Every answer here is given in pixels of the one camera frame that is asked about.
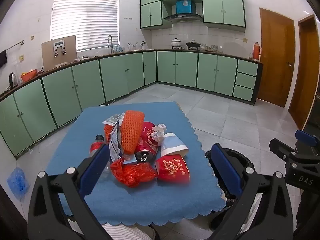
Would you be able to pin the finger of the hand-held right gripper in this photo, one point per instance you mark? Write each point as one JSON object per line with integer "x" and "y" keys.
{"x": 306, "y": 137}
{"x": 277, "y": 146}

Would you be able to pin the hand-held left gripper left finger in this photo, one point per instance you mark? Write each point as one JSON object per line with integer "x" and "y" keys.
{"x": 96, "y": 167}

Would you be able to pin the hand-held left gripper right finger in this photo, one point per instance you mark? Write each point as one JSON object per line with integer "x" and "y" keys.
{"x": 226, "y": 170}

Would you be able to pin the bin with black bag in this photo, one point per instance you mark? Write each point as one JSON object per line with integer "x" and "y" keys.
{"x": 243, "y": 158}

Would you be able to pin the plastic bottle with red label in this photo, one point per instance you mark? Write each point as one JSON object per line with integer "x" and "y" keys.
{"x": 96, "y": 146}

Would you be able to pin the red plastic bag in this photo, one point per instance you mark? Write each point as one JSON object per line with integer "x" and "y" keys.
{"x": 132, "y": 173}

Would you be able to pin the small orange foam fruit net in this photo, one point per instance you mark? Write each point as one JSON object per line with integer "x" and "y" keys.
{"x": 108, "y": 131}

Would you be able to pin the white plastic wrapper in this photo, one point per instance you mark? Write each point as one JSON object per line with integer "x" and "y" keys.
{"x": 112, "y": 119}

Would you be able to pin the large orange foam fruit net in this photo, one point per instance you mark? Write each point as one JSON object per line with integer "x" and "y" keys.
{"x": 131, "y": 130}

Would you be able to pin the red paper cup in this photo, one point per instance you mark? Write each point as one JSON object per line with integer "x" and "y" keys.
{"x": 172, "y": 168}

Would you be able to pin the red soda can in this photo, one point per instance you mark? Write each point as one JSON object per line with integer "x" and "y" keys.
{"x": 148, "y": 142}

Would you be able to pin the white and blue paper cup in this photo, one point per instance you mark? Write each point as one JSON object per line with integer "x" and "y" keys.
{"x": 172, "y": 143}

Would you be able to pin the white tissue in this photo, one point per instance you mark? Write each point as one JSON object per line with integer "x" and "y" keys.
{"x": 158, "y": 132}

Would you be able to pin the wooden door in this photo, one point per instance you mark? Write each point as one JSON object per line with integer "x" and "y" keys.
{"x": 308, "y": 75}
{"x": 275, "y": 60}

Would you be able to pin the blue scalloped tablecloth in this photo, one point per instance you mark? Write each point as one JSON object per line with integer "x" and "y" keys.
{"x": 162, "y": 195}

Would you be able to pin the person's striped clothing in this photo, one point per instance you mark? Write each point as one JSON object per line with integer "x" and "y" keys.
{"x": 125, "y": 233}

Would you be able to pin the green lower kitchen cabinets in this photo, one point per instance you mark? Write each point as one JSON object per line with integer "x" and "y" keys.
{"x": 60, "y": 97}

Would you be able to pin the blue plastic shoe cover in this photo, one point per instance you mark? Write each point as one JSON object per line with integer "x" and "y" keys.
{"x": 17, "y": 182}

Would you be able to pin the orange thermos flask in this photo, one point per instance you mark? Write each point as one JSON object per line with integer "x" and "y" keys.
{"x": 256, "y": 51}

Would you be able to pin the red plastic basin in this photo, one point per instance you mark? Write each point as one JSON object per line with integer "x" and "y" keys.
{"x": 28, "y": 76}

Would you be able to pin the steel electric kettle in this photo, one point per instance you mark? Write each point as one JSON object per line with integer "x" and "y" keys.
{"x": 13, "y": 80}

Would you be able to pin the wooden cutting board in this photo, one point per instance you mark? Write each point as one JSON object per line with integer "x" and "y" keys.
{"x": 47, "y": 55}

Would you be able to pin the utensil holder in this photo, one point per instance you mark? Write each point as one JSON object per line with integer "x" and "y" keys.
{"x": 132, "y": 47}

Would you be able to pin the steel kitchen faucet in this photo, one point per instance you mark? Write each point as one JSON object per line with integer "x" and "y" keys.
{"x": 109, "y": 40}

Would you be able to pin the black wok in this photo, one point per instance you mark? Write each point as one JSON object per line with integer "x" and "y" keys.
{"x": 193, "y": 45}

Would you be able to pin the white cooking pot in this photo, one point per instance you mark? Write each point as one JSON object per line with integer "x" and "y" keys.
{"x": 175, "y": 42}

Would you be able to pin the dark towel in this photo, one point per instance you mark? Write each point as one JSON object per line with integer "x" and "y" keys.
{"x": 3, "y": 58}

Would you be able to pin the green upper cabinets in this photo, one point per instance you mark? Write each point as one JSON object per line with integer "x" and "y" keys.
{"x": 230, "y": 10}

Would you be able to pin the white window blind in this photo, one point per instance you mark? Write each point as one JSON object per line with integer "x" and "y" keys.
{"x": 85, "y": 17}

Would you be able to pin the black range hood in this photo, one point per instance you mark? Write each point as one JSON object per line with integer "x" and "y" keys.
{"x": 183, "y": 17}

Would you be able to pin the steel towel rail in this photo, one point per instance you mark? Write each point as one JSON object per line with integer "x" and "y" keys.
{"x": 15, "y": 45}

